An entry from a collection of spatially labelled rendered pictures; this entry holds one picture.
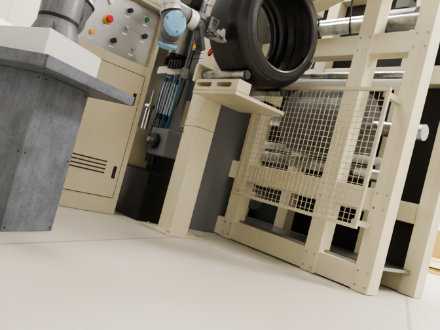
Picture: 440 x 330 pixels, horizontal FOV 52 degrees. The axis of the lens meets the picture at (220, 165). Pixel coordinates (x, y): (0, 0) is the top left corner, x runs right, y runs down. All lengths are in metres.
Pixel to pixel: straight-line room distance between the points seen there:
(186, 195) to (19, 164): 1.15
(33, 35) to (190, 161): 1.19
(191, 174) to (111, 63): 0.77
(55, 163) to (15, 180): 0.18
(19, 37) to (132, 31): 1.15
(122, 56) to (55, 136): 1.10
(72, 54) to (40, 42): 0.13
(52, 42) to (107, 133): 1.08
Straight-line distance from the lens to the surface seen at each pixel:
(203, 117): 2.58
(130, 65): 2.74
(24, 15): 5.07
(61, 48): 1.73
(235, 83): 2.26
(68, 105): 1.80
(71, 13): 1.86
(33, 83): 1.71
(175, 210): 2.56
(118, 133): 2.71
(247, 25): 2.26
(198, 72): 2.52
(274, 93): 2.49
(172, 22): 1.93
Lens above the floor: 0.36
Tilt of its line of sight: 2 degrees up
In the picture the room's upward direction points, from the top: 15 degrees clockwise
